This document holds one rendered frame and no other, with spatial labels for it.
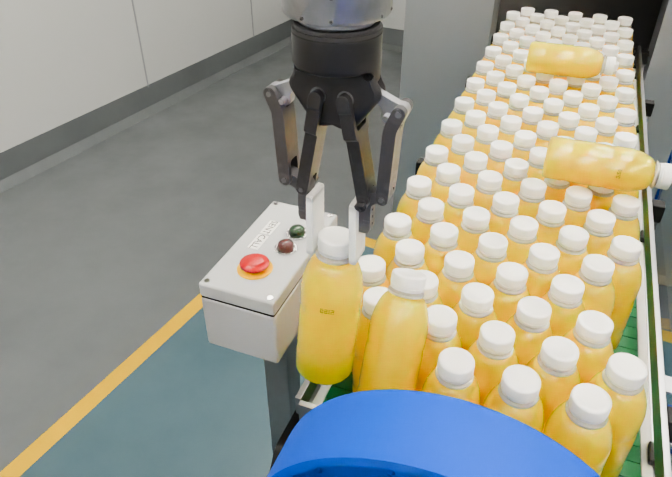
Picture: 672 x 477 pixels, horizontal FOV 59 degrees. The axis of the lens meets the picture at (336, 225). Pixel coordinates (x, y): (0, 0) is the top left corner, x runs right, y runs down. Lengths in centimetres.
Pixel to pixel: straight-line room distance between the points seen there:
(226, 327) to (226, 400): 129
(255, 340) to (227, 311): 5
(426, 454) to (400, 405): 4
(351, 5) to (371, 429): 30
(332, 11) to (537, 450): 33
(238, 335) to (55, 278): 199
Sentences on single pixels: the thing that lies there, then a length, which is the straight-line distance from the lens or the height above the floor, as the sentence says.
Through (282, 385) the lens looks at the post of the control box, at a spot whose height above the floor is 86.
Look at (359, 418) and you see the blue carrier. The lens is 43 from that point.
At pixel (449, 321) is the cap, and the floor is 108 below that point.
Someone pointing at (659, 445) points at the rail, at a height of 97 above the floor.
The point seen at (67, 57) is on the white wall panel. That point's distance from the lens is 364.
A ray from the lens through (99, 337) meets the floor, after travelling 236.
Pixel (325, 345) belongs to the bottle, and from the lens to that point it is 65.
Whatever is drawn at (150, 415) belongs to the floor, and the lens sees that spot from 206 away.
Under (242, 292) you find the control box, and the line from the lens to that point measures 71.
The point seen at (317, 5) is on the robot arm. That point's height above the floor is 144.
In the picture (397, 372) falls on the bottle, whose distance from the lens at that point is 68.
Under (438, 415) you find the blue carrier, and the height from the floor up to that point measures 123.
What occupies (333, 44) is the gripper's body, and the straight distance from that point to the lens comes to 48.
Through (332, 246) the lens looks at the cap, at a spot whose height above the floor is 120.
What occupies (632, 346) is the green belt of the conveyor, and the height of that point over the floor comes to 90.
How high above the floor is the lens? 156
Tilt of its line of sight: 34 degrees down
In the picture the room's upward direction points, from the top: straight up
